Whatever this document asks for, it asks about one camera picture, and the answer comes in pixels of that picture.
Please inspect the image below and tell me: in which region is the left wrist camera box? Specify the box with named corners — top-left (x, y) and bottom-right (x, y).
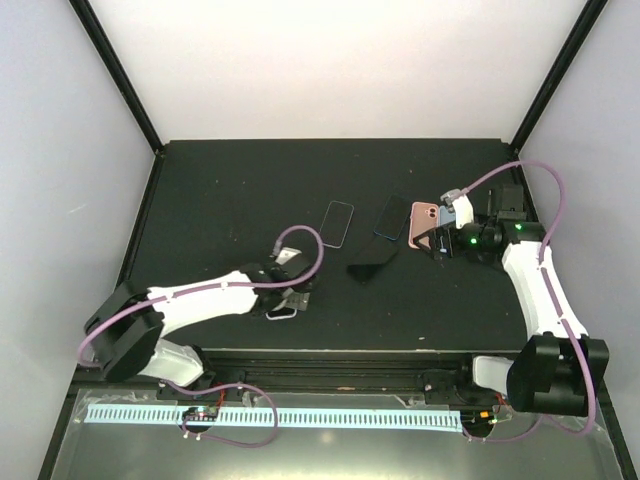
top-left (274, 247), bottom-right (304, 267)

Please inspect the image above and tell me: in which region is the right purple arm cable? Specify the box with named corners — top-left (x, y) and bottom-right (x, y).
top-left (459, 160), bottom-right (599, 434)

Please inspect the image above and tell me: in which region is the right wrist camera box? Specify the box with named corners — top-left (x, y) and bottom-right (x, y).
top-left (440, 189), bottom-right (474, 229)

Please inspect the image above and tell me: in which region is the blue phone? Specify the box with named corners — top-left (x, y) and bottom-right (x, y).
top-left (373, 195), bottom-right (411, 241)

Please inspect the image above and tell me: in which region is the light-blue phone case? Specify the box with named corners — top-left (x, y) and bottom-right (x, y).
top-left (437, 205), bottom-right (456, 229)

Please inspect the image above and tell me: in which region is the white slotted cable duct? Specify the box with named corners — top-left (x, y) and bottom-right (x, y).
top-left (84, 404), bottom-right (463, 433)

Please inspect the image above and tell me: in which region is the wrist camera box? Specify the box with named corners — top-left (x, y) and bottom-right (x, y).
top-left (440, 189), bottom-right (474, 229)
top-left (274, 247), bottom-right (304, 267)

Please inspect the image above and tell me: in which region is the pink phone case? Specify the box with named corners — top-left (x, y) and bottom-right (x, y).
top-left (408, 202), bottom-right (439, 250)

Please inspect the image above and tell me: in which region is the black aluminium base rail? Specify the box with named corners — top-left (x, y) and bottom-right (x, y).
top-left (94, 348), bottom-right (601, 407)

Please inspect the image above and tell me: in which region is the black phone case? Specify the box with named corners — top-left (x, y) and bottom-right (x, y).
top-left (427, 228), bottom-right (450, 260)

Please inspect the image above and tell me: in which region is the left black frame post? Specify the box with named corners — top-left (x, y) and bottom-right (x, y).
top-left (68, 0), bottom-right (164, 155)

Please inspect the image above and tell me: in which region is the right small circuit board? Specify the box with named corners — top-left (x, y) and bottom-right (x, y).
top-left (461, 410), bottom-right (513, 426)

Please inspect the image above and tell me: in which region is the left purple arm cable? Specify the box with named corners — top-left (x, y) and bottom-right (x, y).
top-left (77, 225), bottom-right (326, 369)

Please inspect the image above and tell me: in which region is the black frame post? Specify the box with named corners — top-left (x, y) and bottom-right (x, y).
top-left (68, 0), bottom-right (164, 155)
top-left (510, 0), bottom-right (609, 155)

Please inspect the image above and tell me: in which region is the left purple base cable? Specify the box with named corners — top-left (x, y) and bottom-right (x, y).
top-left (162, 379), bottom-right (279, 447)

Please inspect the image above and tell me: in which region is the small circuit board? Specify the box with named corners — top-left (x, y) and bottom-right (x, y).
top-left (182, 406), bottom-right (218, 423)
top-left (461, 410), bottom-right (513, 426)

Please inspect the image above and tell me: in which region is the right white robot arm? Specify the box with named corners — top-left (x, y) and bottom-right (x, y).
top-left (409, 184), bottom-right (609, 417)

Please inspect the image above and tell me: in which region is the right black frame post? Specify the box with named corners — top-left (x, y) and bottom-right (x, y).
top-left (510, 0), bottom-right (609, 155)

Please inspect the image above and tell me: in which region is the left small circuit board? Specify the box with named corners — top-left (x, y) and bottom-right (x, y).
top-left (182, 406), bottom-right (218, 423)

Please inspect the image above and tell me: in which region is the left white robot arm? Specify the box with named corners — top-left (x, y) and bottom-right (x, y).
top-left (85, 248), bottom-right (315, 399)

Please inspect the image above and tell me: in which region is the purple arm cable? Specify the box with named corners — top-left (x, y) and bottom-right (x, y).
top-left (459, 160), bottom-right (599, 434)
top-left (77, 225), bottom-right (326, 369)

